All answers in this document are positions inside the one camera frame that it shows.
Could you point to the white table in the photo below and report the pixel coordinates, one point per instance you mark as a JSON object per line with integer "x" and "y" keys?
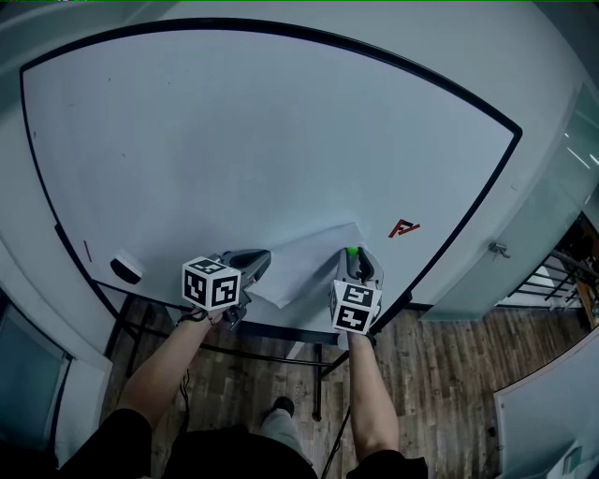
{"x": 295, "y": 351}

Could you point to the red and black angular magnet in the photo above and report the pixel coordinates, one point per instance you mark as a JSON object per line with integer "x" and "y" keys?
{"x": 403, "y": 228}

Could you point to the person's grey trouser leg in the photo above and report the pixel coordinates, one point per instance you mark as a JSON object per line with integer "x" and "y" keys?
{"x": 281, "y": 432}

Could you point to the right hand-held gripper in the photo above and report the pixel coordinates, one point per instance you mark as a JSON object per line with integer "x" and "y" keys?
{"x": 351, "y": 309}

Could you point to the person's black shirt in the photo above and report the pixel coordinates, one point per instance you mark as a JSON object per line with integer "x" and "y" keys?
{"x": 224, "y": 460}

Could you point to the black stair railing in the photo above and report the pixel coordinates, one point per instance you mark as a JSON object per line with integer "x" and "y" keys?
{"x": 557, "y": 280}

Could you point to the person's right forearm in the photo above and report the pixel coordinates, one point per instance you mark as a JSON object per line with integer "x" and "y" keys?
{"x": 372, "y": 402}

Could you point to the thin red pen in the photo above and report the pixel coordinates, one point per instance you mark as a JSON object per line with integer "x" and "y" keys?
{"x": 87, "y": 250}

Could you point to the green round magnet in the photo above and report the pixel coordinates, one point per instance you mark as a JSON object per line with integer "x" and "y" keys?
{"x": 352, "y": 252}

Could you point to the person's black shoe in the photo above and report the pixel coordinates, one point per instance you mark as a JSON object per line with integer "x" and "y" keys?
{"x": 284, "y": 405}

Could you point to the black whiteboard eraser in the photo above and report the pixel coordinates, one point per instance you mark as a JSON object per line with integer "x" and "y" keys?
{"x": 125, "y": 270}

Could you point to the frosted glass door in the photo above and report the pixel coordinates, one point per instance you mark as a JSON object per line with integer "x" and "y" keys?
{"x": 529, "y": 243}

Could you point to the white paper sheet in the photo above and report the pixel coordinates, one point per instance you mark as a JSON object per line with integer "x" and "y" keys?
{"x": 304, "y": 262}

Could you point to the black-framed whiteboard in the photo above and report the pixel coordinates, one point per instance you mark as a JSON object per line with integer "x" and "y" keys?
{"x": 234, "y": 140}

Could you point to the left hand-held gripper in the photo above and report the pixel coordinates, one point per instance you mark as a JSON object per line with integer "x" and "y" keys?
{"x": 201, "y": 285}

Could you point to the dark-framed window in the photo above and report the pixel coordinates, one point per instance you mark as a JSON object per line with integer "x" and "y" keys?
{"x": 28, "y": 374}

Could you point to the person's left forearm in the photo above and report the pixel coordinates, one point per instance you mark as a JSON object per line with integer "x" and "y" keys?
{"x": 159, "y": 374}

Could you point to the small green box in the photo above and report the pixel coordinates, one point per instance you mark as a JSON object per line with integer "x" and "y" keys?
{"x": 573, "y": 459}

